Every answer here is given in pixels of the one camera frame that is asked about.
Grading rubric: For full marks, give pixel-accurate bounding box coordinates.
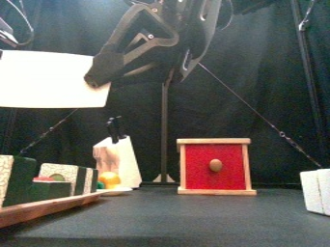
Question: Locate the white wooden knife holder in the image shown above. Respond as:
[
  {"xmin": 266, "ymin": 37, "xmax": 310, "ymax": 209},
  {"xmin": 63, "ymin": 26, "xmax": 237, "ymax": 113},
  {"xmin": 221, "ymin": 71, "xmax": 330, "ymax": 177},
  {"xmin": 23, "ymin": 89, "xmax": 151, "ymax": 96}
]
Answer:
[{"xmin": 93, "ymin": 134, "xmax": 143, "ymax": 190}]

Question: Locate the red wooden knob box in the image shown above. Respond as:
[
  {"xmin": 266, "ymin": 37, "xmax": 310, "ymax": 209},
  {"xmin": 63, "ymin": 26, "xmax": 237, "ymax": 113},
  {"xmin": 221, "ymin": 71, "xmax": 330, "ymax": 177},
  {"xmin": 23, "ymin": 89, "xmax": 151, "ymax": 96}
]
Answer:
[{"xmin": 175, "ymin": 137, "xmax": 258, "ymax": 197}]

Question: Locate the crackle block with arch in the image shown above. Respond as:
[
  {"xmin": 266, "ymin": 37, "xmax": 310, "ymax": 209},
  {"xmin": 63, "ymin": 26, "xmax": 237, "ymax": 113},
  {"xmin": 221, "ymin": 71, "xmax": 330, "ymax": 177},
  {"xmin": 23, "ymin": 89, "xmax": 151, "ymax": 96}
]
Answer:
[{"xmin": 39, "ymin": 162, "xmax": 90, "ymax": 196}]

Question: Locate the orange toy fruit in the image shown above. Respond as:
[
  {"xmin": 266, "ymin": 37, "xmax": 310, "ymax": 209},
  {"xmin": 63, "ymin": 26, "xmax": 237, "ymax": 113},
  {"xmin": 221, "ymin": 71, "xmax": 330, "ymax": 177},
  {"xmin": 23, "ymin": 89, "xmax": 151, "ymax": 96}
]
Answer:
[{"xmin": 98, "ymin": 171, "xmax": 123, "ymax": 190}]

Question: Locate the narrow green crackle block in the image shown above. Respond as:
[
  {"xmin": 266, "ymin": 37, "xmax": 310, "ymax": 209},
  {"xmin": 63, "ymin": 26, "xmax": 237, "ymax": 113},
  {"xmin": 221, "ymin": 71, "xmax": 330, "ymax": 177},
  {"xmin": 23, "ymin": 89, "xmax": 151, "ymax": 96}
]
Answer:
[{"xmin": 83, "ymin": 167, "xmax": 99, "ymax": 194}]

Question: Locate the small white plate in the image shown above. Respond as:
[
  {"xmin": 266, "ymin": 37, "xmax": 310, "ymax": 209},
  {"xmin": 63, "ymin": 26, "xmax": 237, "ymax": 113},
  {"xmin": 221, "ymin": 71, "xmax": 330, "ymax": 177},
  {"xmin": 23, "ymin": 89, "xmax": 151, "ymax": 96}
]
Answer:
[{"xmin": 95, "ymin": 186, "xmax": 134, "ymax": 197}]

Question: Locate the low green block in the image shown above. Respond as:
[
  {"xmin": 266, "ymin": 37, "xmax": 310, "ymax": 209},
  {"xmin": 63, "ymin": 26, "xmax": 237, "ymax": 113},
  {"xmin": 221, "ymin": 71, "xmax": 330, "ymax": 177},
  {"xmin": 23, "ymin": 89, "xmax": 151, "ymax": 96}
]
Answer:
[{"xmin": 28, "ymin": 180, "xmax": 74, "ymax": 201}]

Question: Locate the tall green crackle block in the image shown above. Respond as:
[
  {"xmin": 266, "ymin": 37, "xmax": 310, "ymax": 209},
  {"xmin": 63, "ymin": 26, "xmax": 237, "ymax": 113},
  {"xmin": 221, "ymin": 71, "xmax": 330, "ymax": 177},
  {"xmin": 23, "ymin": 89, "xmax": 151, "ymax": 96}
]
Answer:
[{"xmin": 0, "ymin": 154, "xmax": 39, "ymax": 208}]

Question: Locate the light wooden tray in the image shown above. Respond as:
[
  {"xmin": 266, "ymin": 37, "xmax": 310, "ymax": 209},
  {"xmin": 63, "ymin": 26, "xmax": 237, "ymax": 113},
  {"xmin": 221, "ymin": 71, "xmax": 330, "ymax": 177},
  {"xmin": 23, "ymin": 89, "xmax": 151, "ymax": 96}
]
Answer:
[{"xmin": 0, "ymin": 191, "xmax": 106, "ymax": 230}]

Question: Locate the white foam block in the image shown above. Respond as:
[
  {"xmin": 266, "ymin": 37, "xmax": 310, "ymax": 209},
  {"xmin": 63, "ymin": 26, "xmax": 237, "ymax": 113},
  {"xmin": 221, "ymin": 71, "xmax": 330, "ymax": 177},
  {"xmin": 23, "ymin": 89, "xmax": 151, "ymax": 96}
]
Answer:
[{"xmin": 300, "ymin": 168, "xmax": 330, "ymax": 217}]

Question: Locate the vertical metal frame pole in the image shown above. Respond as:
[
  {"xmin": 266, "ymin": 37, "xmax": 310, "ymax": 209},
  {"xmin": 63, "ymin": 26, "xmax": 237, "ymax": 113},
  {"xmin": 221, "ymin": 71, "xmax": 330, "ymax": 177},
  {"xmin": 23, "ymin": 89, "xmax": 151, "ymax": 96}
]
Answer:
[{"xmin": 153, "ymin": 69, "xmax": 178, "ymax": 185}]

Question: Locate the black handled toy knife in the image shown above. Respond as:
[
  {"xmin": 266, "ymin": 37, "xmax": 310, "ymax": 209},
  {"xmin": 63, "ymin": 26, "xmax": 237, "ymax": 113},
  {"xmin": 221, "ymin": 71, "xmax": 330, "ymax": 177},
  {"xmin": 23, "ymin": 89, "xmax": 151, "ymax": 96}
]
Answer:
[{"xmin": 106, "ymin": 120, "xmax": 121, "ymax": 145}]

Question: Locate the dark side frame pole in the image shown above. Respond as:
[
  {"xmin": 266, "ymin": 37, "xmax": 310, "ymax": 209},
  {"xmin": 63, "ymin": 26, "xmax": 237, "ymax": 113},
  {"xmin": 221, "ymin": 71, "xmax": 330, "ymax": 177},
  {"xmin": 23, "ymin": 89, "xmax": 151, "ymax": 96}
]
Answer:
[{"xmin": 289, "ymin": 0, "xmax": 329, "ymax": 163}]

